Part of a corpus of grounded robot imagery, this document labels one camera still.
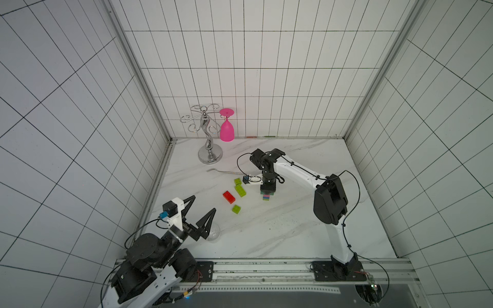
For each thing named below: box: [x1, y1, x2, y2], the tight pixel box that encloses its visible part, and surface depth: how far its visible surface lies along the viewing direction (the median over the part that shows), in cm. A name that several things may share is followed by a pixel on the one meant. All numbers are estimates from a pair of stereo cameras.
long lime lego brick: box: [234, 184, 248, 198], surface depth 97 cm
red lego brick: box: [222, 189, 236, 205], surface depth 94 cm
